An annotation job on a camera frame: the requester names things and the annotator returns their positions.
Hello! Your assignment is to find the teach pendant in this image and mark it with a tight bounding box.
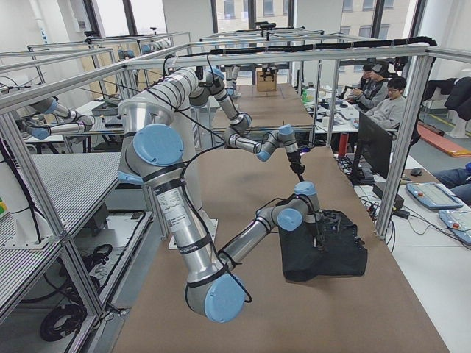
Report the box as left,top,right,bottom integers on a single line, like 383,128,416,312
406,182,464,210

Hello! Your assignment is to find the black computer monitor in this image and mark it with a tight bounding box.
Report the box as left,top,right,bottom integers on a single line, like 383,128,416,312
350,113,392,185

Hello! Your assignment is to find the seated man grey sweater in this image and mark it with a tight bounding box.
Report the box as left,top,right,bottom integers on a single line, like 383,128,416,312
365,77,407,129

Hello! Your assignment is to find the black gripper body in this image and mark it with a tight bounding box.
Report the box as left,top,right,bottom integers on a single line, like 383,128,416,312
309,210,341,253
287,151,305,175

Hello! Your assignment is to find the black graphic t-shirt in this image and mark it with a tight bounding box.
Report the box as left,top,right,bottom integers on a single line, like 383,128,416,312
279,202,368,282

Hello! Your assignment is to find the cardboard box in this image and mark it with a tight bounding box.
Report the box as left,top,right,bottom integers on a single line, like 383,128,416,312
256,68,277,92

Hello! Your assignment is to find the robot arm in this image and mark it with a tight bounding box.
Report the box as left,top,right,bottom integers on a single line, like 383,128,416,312
118,68,342,323
190,66,305,182

